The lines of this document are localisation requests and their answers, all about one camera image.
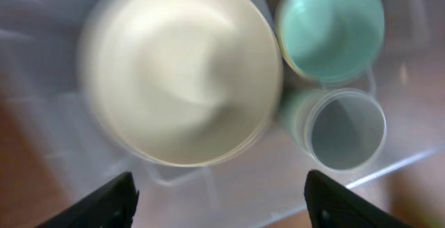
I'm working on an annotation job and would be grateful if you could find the clear plastic storage bin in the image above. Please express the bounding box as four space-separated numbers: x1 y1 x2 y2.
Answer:
1 0 444 227

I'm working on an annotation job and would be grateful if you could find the grey translucent cup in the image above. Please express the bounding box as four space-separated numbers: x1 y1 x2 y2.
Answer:
302 89 387 172

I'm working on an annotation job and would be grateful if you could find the beige bowl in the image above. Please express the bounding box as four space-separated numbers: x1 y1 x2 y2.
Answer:
77 0 283 168

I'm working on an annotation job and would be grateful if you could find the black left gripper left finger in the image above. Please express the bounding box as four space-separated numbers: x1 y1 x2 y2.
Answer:
37 172 139 228

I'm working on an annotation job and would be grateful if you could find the mint green bowl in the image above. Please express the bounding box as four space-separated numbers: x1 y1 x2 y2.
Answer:
275 0 385 84

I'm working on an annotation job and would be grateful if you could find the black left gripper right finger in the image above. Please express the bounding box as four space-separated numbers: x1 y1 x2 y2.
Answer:
304 170 409 228

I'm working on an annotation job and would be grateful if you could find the mint green cup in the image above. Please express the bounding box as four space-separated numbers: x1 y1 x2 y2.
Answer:
278 90 313 146

